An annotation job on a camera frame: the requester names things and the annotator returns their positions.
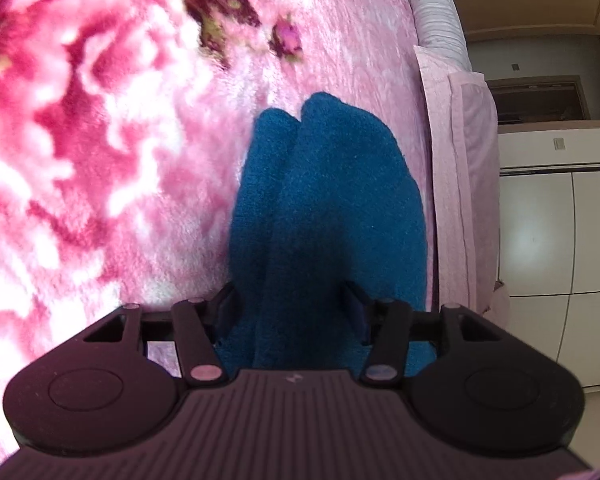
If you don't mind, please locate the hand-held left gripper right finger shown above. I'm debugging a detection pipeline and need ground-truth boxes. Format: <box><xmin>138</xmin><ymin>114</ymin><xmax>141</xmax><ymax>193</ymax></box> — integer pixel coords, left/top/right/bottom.
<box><xmin>342</xmin><ymin>280</ymin><xmax>504</xmax><ymax>387</ymax></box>

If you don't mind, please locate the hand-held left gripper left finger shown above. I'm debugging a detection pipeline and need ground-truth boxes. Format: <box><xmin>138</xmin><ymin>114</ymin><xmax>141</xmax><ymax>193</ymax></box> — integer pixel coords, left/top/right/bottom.
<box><xmin>82</xmin><ymin>282</ymin><xmax>243</xmax><ymax>387</ymax></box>

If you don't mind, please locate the teal fleece sweater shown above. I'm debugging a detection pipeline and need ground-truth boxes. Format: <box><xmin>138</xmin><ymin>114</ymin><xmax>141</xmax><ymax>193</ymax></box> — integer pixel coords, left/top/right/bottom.
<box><xmin>215</xmin><ymin>91</ymin><xmax>439</xmax><ymax>377</ymax></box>

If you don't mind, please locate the pink fleece quilt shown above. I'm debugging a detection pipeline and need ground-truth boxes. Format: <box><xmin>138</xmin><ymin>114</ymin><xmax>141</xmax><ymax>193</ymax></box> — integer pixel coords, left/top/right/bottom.
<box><xmin>412</xmin><ymin>44</ymin><xmax>512</xmax><ymax>333</ymax></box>

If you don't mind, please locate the pink floral bed blanket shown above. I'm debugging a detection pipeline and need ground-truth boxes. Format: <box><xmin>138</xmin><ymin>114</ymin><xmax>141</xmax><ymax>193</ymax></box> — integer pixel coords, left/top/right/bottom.
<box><xmin>0</xmin><ymin>0</ymin><xmax>437</xmax><ymax>467</ymax></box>

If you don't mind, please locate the white wardrobe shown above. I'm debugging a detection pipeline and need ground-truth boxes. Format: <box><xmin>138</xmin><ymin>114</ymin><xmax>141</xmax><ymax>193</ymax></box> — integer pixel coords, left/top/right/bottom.
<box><xmin>495</xmin><ymin>124</ymin><xmax>600</xmax><ymax>391</ymax></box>

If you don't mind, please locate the lilac striped duvet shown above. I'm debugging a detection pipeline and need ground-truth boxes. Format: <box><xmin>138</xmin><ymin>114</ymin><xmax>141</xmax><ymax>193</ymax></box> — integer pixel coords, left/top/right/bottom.
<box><xmin>409</xmin><ymin>0</ymin><xmax>471</xmax><ymax>70</ymax></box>

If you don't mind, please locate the wooden door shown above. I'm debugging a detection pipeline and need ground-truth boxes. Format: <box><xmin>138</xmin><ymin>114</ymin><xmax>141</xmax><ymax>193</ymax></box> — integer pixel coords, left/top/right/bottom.
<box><xmin>437</xmin><ymin>0</ymin><xmax>600</xmax><ymax>44</ymax></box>

